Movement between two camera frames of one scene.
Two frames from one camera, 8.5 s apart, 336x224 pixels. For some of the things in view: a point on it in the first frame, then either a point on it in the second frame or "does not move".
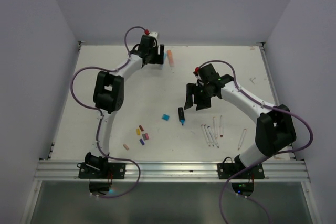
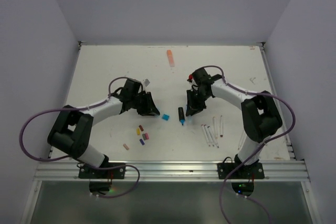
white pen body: (213, 136) does not move
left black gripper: (158, 59) → (149, 108)
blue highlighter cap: (165, 117) does not move
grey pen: (209, 135) does not move
